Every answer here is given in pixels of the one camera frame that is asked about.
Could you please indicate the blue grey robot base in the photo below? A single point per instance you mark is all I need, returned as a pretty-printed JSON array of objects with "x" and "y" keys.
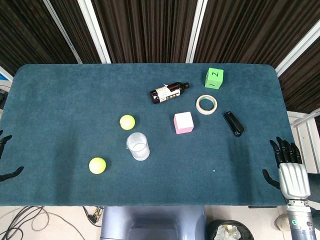
[{"x": 152, "y": 222}]

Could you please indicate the dark electronic device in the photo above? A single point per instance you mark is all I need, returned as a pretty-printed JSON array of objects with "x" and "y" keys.
[{"x": 3, "y": 96}]

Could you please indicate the green numbered foam cube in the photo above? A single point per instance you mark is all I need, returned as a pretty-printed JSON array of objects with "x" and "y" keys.
[{"x": 213, "y": 78}]

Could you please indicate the beige masking tape roll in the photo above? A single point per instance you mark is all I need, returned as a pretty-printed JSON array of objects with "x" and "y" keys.
[{"x": 206, "y": 113}]

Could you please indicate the dark brown pleated curtain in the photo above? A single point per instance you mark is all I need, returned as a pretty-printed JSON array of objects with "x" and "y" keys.
[{"x": 150, "y": 25}]

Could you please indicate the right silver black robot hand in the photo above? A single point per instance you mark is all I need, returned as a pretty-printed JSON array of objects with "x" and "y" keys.
[{"x": 293, "y": 180}]

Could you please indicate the pink white foam cube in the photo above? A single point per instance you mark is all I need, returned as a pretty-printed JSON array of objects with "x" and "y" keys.
[{"x": 183, "y": 122}]

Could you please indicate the black power plug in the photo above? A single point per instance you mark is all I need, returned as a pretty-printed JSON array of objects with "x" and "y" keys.
[{"x": 93, "y": 219}]

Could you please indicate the white metal rack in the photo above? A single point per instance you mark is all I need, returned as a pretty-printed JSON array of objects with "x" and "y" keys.
[{"x": 300, "y": 120}]

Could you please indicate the blue white sign board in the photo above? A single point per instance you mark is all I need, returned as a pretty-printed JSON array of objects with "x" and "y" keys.
[{"x": 5, "y": 76}]

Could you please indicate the brown glass bottle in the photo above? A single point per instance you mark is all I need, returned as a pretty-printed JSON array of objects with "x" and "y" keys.
[{"x": 167, "y": 93}]

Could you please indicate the black stapler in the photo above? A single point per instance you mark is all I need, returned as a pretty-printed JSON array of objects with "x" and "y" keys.
[{"x": 233, "y": 125}]

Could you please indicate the crumpled white paper trash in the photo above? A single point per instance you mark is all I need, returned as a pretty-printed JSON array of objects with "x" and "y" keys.
[{"x": 228, "y": 232}]

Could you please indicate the grey frame post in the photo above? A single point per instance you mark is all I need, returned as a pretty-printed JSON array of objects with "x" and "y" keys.
[{"x": 62, "y": 31}]

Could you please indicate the white frame post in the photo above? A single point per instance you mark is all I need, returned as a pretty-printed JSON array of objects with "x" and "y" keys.
[
  {"x": 95, "y": 31},
  {"x": 196, "y": 31},
  {"x": 297, "y": 52}
]

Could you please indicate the yellow ball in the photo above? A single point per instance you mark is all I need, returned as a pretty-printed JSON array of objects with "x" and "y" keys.
[
  {"x": 127, "y": 122},
  {"x": 97, "y": 165}
]

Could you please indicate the blue velvet table cloth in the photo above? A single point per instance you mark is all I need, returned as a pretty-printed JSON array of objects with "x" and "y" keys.
[{"x": 75, "y": 100}]

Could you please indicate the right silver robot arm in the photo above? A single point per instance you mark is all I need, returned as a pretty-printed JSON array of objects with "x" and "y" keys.
[{"x": 300, "y": 222}]

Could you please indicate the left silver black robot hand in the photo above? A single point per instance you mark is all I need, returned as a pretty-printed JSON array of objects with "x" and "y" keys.
[{"x": 6, "y": 140}]

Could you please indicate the black trash bin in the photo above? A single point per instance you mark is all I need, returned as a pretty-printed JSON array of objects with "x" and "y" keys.
[{"x": 212, "y": 230}]

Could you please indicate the clear plastic cup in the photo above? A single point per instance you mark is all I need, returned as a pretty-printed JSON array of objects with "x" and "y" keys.
[{"x": 143, "y": 153}]

